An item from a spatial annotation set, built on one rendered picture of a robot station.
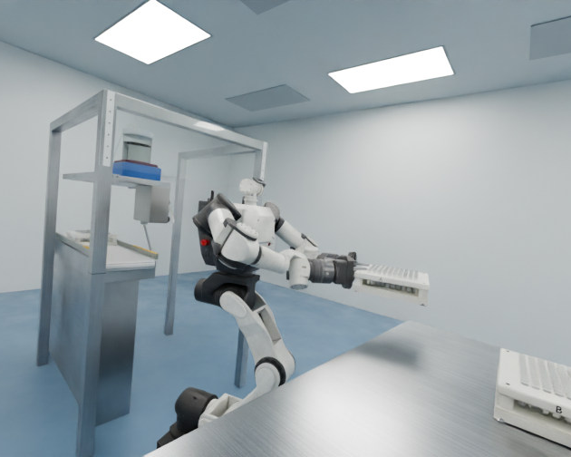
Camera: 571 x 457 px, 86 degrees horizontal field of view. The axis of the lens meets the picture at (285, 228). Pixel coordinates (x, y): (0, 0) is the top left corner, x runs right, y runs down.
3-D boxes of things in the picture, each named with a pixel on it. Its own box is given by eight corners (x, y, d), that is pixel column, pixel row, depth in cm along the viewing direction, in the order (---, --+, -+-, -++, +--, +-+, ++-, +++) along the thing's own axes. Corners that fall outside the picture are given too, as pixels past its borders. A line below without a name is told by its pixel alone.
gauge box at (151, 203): (168, 223, 172) (170, 188, 171) (149, 222, 164) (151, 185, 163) (150, 220, 186) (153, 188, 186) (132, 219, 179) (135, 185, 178)
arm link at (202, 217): (197, 225, 108) (194, 212, 120) (215, 240, 113) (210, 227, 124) (221, 203, 108) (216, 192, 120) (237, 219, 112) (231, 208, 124)
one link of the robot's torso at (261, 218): (181, 270, 131) (188, 188, 129) (226, 262, 162) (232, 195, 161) (241, 283, 120) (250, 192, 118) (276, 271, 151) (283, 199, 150)
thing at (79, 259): (154, 278, 173) (156, 260, 173) (98, 283, 152) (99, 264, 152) (88, 246, 261) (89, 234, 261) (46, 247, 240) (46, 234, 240)
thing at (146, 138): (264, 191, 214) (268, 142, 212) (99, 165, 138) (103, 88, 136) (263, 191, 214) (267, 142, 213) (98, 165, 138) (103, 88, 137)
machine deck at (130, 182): (170, 189, 171) (170, 182, 171) (93, 179, 143) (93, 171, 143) (128, 188, 213) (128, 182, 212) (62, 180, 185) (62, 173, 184)
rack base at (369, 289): (425, 290, 121) (426, 285, 121) (427, 306, 99) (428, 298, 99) (363, 279, 131) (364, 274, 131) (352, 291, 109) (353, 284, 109)
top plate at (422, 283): (427, 278, 121) (428, 273, 121) (429, 291, 99) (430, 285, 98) (364, 267, 131) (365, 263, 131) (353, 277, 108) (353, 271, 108)
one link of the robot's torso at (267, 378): (206, 435, 136) (259, 356, 125) (230, 410, 154) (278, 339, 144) (230, 462, 131) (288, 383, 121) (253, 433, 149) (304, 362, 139)
